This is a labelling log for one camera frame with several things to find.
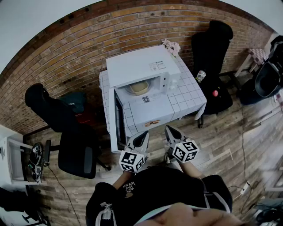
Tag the person's face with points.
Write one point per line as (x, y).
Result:
(177, 215)

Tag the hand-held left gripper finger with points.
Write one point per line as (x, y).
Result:
(146, 143)
(134, 142)

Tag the black floor stand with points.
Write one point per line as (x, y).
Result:
(13, 198)

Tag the small red ball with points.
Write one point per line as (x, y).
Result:
(215, 93)

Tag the dark green bag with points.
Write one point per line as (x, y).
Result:
(74, 101)

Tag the beige plate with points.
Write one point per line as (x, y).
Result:
(138, 88)

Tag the drinks can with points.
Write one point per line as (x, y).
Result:
(201, 76)

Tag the black mesh office chair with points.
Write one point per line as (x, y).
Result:
(75, 154)

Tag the person's right shoe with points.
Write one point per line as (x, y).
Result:
(168, 158)

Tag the black shell chair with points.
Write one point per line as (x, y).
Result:
(267, 79)

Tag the white shelf unit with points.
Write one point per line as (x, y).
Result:
(15, 159)

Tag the person's black clothing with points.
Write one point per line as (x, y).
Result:
(165, 189)

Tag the stool with checkered cushion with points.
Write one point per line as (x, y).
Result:
(257, 55)

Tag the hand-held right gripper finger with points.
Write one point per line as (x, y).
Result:
(179, 135)
(170, 138)

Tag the white grid tablecloth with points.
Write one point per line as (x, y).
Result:
(188, 95)

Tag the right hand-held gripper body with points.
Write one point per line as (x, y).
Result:
(184, 152)

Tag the red bag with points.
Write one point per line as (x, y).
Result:
(85, 117)

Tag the pink flowers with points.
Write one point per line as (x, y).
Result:
(172, 46)

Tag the person's left forearm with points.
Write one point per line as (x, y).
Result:
(121, 182)

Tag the white microwave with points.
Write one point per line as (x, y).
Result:
(137, 66)

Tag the black device with white tag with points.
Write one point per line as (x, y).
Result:
(36, 152)

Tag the person's right forearm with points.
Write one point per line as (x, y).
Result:
(192, 171)

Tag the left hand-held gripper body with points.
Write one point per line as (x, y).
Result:
(130, 160)

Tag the black equipment pile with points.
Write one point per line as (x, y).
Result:
(267, 215)

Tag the white power strip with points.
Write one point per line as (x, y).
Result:
(245, 188)

